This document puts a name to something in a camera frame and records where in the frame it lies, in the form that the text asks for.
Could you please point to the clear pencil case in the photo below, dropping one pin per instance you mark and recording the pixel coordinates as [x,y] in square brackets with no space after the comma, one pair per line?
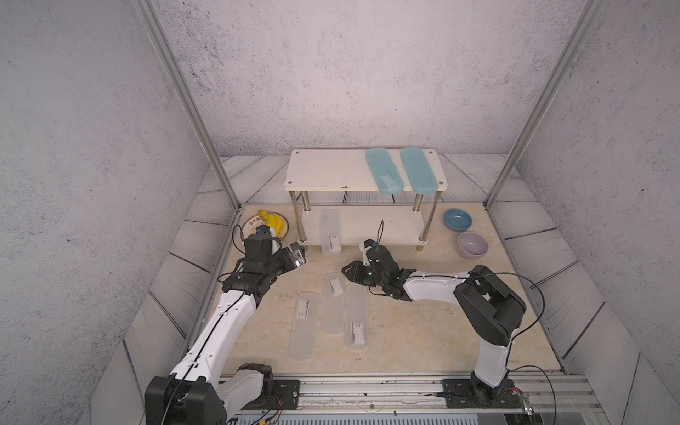
[304,326]
[333,304]
[330,231]
[356,317]

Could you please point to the yellow banana bunch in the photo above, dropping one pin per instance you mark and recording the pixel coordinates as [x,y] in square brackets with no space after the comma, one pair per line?
[274,221]

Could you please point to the blue ceramic bowl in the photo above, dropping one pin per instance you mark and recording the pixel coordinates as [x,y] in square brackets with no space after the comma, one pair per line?
[457,220]

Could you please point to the left aluminium frame post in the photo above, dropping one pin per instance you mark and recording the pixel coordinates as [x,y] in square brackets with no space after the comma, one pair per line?
[167,59]

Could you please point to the purple ceramic bowl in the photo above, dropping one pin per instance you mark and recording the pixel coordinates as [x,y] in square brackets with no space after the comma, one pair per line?
[472,245]

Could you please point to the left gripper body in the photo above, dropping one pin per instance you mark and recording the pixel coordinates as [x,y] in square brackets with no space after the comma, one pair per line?
[282,262]

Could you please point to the aluminium mounting rail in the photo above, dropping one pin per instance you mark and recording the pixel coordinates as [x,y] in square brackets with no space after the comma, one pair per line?
[412,399]

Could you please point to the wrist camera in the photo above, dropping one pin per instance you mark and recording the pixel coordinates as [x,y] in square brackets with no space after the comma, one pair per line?
[372,252]
[262,245]

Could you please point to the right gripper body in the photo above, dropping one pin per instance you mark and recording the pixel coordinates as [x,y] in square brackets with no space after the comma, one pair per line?
[378,281]

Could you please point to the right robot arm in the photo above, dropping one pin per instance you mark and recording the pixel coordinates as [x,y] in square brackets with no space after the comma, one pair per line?
[493,309]

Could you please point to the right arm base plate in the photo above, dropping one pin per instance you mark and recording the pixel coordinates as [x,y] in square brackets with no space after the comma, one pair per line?
[471,393]

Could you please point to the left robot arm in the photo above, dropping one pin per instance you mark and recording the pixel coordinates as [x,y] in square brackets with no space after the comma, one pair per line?
[193,392]

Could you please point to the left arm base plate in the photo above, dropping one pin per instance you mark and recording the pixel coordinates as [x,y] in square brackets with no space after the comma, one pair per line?
[278,394]

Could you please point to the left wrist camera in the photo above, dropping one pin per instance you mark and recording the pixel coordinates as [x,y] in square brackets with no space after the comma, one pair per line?
[262,245]

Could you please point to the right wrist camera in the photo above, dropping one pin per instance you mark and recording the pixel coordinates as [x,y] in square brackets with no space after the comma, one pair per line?
[372,252]

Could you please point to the right aluminium frame post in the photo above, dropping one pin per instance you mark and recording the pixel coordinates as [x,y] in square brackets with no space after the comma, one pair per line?
[568,55]

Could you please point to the teal pencil case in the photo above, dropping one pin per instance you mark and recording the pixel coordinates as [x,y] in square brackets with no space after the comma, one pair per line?
[384,171]
[420,175]

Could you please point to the patterned round plate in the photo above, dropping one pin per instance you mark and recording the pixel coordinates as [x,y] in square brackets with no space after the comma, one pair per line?
[254,225]

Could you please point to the white two-tier shelf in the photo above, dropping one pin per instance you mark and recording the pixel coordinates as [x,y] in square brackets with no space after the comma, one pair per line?
[331,171]

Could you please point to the aluminium frame post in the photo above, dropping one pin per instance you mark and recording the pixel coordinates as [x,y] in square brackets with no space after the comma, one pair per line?
[568,55]
[167,59]

